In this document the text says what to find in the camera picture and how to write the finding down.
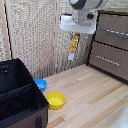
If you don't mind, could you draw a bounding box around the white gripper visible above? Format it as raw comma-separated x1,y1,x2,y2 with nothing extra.
59,13,98,38

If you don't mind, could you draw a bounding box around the yellow orange cereal bar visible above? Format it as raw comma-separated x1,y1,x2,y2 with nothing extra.
67,34,81,62

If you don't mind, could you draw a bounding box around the brown drawer cabinet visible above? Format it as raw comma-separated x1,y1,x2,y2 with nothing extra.
86,9,128,85

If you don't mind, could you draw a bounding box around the beige woven screen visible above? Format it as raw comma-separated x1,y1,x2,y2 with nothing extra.
0,0,101,80

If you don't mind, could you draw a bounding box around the blue plastic bowl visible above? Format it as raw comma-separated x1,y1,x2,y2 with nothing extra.
33,78,48,93

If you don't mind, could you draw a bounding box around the yellow plastic bowl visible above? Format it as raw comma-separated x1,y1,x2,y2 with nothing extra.
45,91,67,111

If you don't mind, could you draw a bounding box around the black fabric storage box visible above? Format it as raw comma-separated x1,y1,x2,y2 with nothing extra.
0,58,50,128

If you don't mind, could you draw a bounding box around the silver drawer handle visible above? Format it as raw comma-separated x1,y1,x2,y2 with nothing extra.
98,27,128,37
96,54,121,67

